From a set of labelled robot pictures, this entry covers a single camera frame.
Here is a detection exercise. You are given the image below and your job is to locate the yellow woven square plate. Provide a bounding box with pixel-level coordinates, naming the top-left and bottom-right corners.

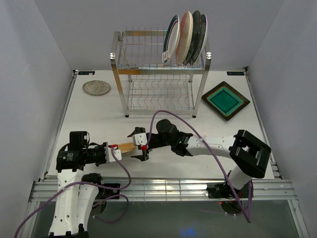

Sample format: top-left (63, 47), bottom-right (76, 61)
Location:
top-left (117, 142), bottom-right (136, 153)

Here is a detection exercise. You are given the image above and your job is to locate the steel two-tier dish rack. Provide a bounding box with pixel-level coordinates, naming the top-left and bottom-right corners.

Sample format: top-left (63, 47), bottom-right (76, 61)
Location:
top-left (110, 29), bottom-right (211, 118)

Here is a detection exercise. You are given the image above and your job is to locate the speckled grey round plate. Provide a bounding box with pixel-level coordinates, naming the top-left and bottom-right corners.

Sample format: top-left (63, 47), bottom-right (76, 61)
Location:
top-left (82, 80), bottom-right (111, 96)

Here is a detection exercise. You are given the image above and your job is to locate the green black square plate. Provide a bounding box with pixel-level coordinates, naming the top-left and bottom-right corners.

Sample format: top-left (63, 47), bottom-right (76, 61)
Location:
top-left (201, 81), bottom-right (250, 121)

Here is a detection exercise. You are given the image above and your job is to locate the pink cream floral plate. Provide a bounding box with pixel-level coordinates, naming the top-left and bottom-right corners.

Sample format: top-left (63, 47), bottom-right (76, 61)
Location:
top-left (176, 11), bottom-right (193, 64)

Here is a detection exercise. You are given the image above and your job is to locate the white plate green red rim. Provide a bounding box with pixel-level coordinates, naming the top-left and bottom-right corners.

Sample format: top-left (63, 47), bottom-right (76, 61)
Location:
top-left (162, 15), bottom-right (180, 64)

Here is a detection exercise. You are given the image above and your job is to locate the dark blue round plate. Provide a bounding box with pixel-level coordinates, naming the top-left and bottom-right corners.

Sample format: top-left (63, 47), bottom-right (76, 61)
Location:
top-left (185, 10), bottom-right (201, 64)

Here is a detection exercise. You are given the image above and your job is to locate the white plate teal lettered rim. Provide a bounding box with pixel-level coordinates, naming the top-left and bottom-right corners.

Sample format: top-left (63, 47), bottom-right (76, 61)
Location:
top-left (193, 14), bottom-right (208, 62)

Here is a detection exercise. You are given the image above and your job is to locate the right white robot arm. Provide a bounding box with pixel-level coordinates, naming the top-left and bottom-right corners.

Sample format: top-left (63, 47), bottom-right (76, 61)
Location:
top-left (129, 119), bottom-right (271, 198)

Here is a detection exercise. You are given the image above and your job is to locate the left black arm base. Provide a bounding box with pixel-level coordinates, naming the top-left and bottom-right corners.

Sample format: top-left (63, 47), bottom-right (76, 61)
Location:
top-left (96, 183), bottom-right (120, 199)

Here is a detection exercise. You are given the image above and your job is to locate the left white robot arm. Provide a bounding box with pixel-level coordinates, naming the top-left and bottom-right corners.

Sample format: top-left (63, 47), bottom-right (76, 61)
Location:
top-left (48, 131), bottom-right (107, 238)

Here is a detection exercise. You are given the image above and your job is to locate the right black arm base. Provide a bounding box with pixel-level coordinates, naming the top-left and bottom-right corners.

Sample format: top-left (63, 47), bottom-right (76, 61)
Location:
top-left (206, 182), bottom-right (249, 199)

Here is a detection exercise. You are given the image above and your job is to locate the left blue table label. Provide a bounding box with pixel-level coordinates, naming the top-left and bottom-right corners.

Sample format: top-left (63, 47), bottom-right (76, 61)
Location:
top-left (78, 71), bottom-right (95, 75)

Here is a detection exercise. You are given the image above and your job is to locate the blue table label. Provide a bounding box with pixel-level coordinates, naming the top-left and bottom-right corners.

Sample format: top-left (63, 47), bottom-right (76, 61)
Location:
top-left (227, 71), bottom-right (245, 76)
top-left (78, 71), bottom-right (95, 75)

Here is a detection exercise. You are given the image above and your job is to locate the right blue table label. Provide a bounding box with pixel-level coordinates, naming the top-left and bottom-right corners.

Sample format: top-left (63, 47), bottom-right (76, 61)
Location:
top-left (227, 71), bottom-right (245, 76)

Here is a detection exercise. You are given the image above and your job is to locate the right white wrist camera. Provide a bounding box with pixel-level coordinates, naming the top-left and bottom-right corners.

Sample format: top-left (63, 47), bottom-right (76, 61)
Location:
top-left (132, 133), bottom-right (148, 150)

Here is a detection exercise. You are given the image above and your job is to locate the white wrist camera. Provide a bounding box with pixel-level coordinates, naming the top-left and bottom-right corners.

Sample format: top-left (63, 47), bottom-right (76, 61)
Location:
top-left (103, 142), bottom-right (122, 163)
top-left (132, 133), bottom-right (148, 150)

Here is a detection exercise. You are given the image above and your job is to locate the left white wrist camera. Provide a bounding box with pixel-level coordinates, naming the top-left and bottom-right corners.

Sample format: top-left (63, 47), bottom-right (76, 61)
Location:
top-left (103, 142), bottom-right (122, 163)

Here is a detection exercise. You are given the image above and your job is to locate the aluminium front frame rail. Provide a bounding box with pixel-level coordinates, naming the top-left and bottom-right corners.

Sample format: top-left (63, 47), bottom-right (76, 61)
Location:
top-left (29, 178), bottom-right (297, 202)

